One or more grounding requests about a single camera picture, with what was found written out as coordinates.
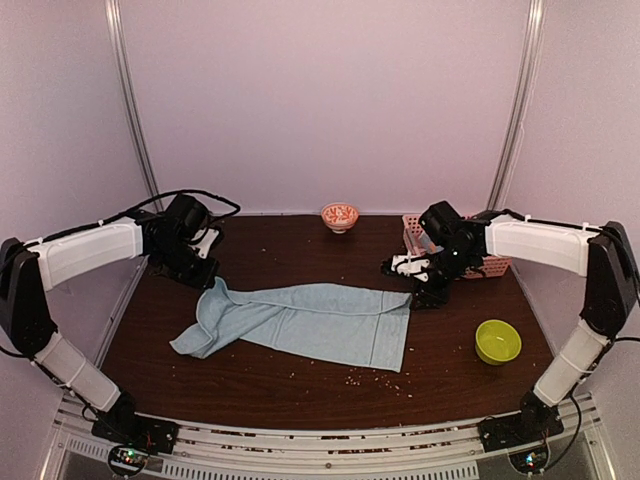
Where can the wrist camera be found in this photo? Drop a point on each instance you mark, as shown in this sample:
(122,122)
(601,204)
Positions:
(408,265)
(210,238)

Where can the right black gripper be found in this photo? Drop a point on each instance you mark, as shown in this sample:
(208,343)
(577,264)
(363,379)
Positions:
(433,296)

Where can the plain light blue towel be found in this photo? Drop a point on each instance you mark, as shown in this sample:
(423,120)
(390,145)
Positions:
(329,322)

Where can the orange patterned ceramic bowl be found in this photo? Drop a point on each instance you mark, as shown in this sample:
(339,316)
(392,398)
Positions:
(339,217)

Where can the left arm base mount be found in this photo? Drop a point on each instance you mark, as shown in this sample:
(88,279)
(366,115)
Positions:
(148,434)

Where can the left aluminium frame post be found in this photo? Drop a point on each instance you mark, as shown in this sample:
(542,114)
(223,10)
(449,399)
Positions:
(132,115)

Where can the front aluminium rail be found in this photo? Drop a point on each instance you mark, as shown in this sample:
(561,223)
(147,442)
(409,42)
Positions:
(452,450)

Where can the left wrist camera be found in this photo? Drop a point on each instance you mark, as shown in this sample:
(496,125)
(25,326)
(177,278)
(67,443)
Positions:
(210,238)

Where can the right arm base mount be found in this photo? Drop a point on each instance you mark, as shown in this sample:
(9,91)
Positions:
(497,433)

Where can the lime green bowl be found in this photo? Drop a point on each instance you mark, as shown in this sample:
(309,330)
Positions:
(497,342)

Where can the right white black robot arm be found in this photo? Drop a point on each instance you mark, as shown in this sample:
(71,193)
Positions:
(600,258)

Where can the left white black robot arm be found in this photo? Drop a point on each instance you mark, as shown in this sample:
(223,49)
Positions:
(29,270)

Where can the right aluminium frame post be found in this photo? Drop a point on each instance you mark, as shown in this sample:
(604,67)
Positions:
(522,95)

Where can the pink plastic basket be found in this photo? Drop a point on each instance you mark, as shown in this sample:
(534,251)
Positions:
(418,243)

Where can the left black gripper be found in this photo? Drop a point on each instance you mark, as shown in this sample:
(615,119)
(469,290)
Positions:
(203,279)

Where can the aluminium frame post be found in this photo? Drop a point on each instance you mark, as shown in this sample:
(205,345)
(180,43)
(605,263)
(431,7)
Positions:
(132,115)
(522,95)

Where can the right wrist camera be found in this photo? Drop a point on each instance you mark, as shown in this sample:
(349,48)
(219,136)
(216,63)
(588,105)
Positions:
(408,265)

